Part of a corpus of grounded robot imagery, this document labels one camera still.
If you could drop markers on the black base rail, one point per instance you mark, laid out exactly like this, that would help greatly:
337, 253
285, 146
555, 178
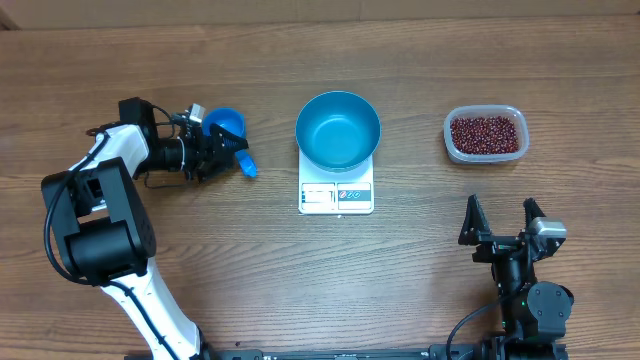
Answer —
434, 352

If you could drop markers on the red adzuki beans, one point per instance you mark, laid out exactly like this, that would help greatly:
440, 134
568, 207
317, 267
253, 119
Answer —
484, 135

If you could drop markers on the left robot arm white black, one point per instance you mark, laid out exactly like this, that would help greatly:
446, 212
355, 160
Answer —
97, 232

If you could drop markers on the blue metal bowl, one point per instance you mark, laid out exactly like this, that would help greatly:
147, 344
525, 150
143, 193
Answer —
338, 130

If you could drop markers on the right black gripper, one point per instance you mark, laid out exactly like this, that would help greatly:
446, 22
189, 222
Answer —
475, 231

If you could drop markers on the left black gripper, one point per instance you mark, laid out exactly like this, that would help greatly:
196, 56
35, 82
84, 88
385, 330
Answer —
206, 155

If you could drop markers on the white digital kitchen scale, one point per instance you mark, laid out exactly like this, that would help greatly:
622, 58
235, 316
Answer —
322, 192

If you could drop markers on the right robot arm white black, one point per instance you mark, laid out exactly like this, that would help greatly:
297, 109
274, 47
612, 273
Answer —
534, 313

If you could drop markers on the blue plastic measuring scoop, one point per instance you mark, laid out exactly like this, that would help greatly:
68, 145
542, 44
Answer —
234, 122

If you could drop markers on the clear plastic bean container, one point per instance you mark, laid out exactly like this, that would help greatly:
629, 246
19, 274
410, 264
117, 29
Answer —
486, 111

